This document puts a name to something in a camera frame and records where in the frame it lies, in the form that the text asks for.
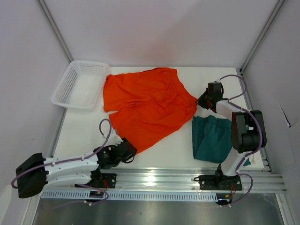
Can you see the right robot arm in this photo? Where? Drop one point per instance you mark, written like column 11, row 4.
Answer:
column 248, row 134

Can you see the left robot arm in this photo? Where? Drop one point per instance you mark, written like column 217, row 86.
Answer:
column 37, row 172

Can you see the right aluminium frame post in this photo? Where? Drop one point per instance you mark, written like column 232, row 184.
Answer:
column 263, row 34

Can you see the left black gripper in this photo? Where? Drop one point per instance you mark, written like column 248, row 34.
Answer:
column 130, row 156

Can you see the aluminium mounting rail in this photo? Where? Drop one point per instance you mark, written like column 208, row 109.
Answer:
column 182, row 180

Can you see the left aluminium frame post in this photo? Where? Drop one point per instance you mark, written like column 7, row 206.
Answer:
column 55, row 29

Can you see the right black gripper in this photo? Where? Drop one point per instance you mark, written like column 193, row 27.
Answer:
column 200, row 100

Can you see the right table edge rail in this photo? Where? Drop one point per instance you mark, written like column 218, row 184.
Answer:
column 250, row 105

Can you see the white plastic basket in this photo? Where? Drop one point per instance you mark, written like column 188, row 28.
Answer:
column 80, row 85

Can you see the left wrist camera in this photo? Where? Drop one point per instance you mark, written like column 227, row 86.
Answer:
column 114, row 138

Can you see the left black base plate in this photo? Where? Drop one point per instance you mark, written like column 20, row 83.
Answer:
column 103, row 180

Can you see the white slotted cable duct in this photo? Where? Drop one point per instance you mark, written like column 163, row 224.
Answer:
column 194, row 196

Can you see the orange shorts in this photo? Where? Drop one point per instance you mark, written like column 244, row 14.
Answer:
column 145, row 107

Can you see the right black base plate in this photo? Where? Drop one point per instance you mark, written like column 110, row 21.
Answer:
column 223, row 183

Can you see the green shorts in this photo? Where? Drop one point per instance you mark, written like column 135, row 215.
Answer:
column 211, row 139

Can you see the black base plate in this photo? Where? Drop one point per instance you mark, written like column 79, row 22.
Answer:
column 103, row 180
column 223, row 183

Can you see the aluminium frame post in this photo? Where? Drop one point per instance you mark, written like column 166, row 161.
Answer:
column 55, row 29
column 263, row 34

